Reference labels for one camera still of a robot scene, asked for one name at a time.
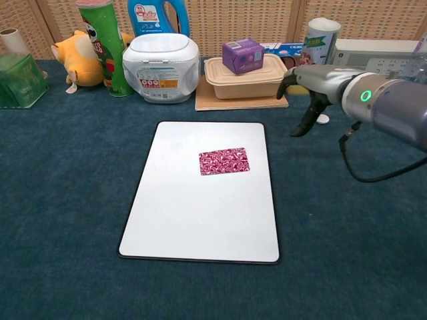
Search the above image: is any dark blue table cloth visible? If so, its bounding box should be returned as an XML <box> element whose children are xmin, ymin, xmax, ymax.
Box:
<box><xmin>0</xmin><ymin>58</ymin><xmax>427</xmax><ymax>320</ymax></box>

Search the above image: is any white lidded printed canister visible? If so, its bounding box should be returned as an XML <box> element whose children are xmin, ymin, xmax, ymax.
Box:
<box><xmin>301</xmin><ymin>17</ymin><xmax>342</xmax><ymax>67</ymax></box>

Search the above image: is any white power strip box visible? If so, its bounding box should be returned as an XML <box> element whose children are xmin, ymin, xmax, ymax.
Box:
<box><xmin>328</xmin><ymin>39</ymin><xmax>422</xmax><ymax>77</ymax></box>

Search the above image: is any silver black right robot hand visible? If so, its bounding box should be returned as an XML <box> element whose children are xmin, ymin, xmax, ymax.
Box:
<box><xmin>276</xmin><ymin>64</ymin><xmax>360</xmax><ymax>138</ymax></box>

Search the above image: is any blue white toothpaste box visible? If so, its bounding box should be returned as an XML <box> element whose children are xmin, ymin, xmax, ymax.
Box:
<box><xmin>259</xmin><ymin>42</ymin><xmax>305</xmax><ymax>57</ymax></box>

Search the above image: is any clear plastic bottle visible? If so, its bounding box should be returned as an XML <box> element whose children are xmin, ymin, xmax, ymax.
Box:
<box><xmin>400</xmin><ymin>30</ymin><xmax>427</xmax><ymax>83</ymax></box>

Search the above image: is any small purple carton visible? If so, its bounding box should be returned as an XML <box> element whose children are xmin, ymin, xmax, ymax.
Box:
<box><xmin>222</xmin><ymin>37</ymin><xmax>266</xmax><ymax>75</ymax></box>

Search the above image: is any beige lidded lunch box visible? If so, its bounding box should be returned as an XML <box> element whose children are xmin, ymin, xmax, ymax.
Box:
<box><xmin>203</xmin><ymin>53</ymin><xmax>289</xmax><ymax>100</ymax></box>

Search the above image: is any white rectangular board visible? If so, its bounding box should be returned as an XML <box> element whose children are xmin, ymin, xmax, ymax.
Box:
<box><xmin>118</xmin><ymin>121</ymin><xmax>280</xmax><ymax>265</ymax></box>

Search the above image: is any yellow plush toy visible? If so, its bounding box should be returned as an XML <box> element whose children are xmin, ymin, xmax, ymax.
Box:
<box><xmin>50</xmin><ymin>29</ymin><xmax>135</xmax><ymax>95</ymax></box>

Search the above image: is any white wet wipes tub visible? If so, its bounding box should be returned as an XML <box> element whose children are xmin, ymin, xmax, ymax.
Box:
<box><xmin>121</xmin><ymin>33</ymin><xmax>201</xmax><ymax>104</ymax></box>

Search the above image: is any green chips can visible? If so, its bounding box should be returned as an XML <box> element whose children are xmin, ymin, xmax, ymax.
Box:
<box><xmin>77</xmin><ymin>0</ymin><xmax>135</xmax><ymax>98</ymax></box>

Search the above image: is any magenta patterned card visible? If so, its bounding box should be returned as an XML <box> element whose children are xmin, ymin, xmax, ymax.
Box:
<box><xmin>198</xmin><ymin>147</ymin><xmax>252</xmax><ymax>177</ymax></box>

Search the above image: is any blue detergent pump bottle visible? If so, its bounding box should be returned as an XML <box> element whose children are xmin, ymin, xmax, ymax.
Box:
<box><xmin>127</xmin><ymin>0</ymin><xmax>191</xmax><ymax>39</ymax></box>

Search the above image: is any brown flat board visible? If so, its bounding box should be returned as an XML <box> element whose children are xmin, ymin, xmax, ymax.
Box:
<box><xmin>194</xmin><ymin>74</ymin><xmax>290</xmax><ymax>112</ymax></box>

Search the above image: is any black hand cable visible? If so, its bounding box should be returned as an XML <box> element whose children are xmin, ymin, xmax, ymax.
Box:
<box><xmin>338</xmin><ymin>121</ymin><xmax>427</xmax><ymax>183</ymax></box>

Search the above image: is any woven bamboo folding screen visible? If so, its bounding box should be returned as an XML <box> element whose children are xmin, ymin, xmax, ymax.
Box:
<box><xmin>0</xmin><ymin>0</ymin><xmax>427</xmax><ymax>61</ymax></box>

